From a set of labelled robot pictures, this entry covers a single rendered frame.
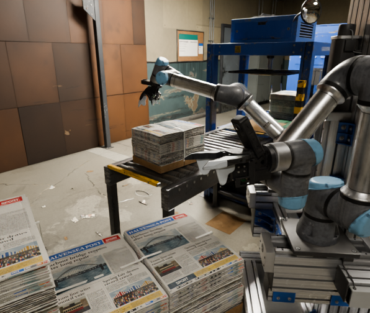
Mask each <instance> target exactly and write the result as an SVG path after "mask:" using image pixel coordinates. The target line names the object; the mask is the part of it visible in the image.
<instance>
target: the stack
mask: <svg viewBox="0 0 370 313"><path fill-rule="evenodd" d="M123 235H124V237H122V236H121V234H115V235H110V236H107V237H103V238H100V239H97V240H93V241H91V242H87V243H84V244H81V245H77V246H75V247H71V248H68V249H66V250H62V251H60V252H56V253H53V254H51V255H48V257H49V260H50V263H51V264H49V267H50V271H51V274H52V277H53V280H54V283H55V286H56V288H55V291H56V296H57V299H58V305H59V310H60V313H225V312H227V311H229V310H230V309H232V308H234V307H236V306H238V305H239V304H241V300H242V299H243V294H244V292H243V288H244V285H242V281H241V280H242V274H243V269H244V268H245V267H244V266H243V265H244V259H243V258H242V257H241V256H240V255H239V254H237V253H236V252H235V251H234V250H232V249H231V248H230V247H229V246H228V245H226V244H225V243H223V241H221V240H220V239H219V238H217V237H216V236H214V235H213V232H212V231H210V232H209V231H208V230H207V229H206V228H205V227H204V226H203V225H201V224H200V223H199V222H198V221H197V220H195V219H194V218H193V217H191V216H190V215H189V214H187V213H185V212H183V213H180V214H175V215H171V216H169V217H165V218H162V219H158V220H155V221H153V222H149V223H147V224H143V225H140V226H138V227H134V228H132V229H129V230H126V231H124V234H123Z"/></svg>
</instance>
